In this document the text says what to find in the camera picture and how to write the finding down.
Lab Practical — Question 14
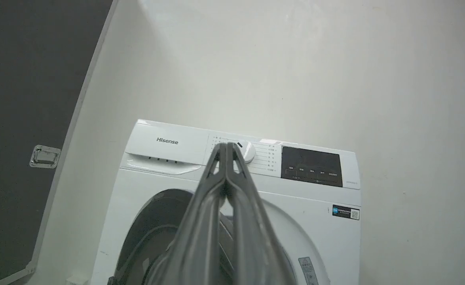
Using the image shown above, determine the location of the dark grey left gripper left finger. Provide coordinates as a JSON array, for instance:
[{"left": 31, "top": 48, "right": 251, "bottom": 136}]
[{"left": 144, "top": 143, "right": 228, "bottom": 285}]

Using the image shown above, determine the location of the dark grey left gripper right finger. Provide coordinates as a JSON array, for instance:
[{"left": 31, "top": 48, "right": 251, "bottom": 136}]
[{"left": 225, "top": 143, "right": 297, "bottom": 285}]

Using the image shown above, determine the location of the round washing machine door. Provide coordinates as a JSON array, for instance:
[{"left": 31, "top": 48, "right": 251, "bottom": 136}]
[{"left": 108, "top": 188, "right": 331, "bottom": 285}]

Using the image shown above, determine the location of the white Hisense washing machine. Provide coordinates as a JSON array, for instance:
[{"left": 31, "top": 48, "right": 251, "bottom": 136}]
[{"left": 91, "top": 119, "right": 362, "bottom": 285}]

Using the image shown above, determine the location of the white instruction label sticker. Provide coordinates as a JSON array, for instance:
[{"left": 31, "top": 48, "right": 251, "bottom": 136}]
[{"left": 298, "top": 257, "right": 319, "bottom": 285}]

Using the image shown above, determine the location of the white program dial knob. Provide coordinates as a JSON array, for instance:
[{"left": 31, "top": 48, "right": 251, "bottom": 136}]
[{"left": 232, "top": 141, "right": 256, "bottom": 164}]

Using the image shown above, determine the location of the white detergent drawer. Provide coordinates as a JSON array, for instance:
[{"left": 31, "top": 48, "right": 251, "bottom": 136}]
[{"left": 125, "top": 121, "right": 210, "bottom": 175}]

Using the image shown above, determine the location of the black display control panel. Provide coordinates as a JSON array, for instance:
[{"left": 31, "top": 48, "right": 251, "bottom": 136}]
[{"left": 281, "top": 146, "right": 343, "bottom": 188}]

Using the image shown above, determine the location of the black QR code sticker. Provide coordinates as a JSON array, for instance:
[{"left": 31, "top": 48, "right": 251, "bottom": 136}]
[{"left": 332, "top": 205, "right": 360, "bottom": 220}]

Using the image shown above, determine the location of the large black flight case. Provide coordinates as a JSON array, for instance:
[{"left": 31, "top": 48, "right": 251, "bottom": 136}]
[{"left": 0, "top": 0, "right": 119, "bottom": 285}]

